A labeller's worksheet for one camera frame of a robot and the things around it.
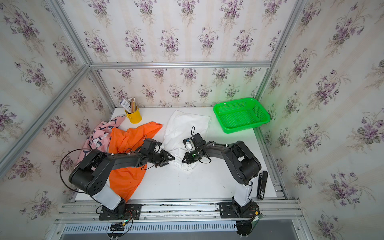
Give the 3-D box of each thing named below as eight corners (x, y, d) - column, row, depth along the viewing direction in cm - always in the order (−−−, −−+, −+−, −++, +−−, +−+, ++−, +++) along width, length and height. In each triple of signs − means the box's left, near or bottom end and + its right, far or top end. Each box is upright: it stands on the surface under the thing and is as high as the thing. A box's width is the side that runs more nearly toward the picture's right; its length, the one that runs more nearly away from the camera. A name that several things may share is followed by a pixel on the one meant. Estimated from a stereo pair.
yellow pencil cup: (130, 125, 111) (126, 117, 103) (129, 118, 115) (124, 109, 108) (143, 121, 113) (139, 113, 106) (141, 114, 118) (137, 106, 110)
